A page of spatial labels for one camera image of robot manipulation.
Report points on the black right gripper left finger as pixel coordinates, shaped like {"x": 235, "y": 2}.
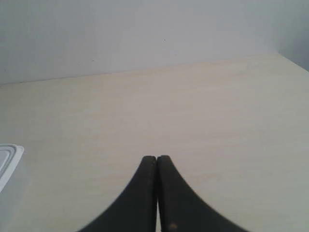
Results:
{"x": 135, "y": 209}

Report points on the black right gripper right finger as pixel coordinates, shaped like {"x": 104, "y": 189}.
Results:
{"x": 181, "y": 209}

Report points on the white lidded plastic container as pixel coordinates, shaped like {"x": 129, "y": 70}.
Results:
{"x": 10, "y": 156}

